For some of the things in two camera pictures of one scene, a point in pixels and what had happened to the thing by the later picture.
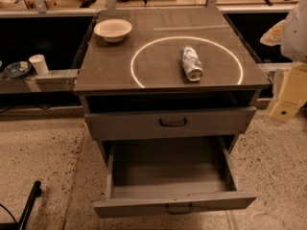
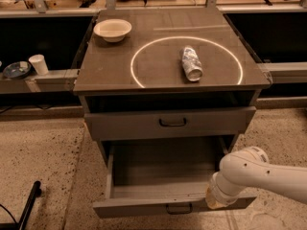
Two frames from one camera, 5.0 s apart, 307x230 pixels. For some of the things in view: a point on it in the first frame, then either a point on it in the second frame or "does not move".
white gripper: x=295 y=37 → x=216 y=190
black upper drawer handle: x=173 y=126 does not move
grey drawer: x=173 y=174 does not move
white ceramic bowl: x=113 y=30 does not move
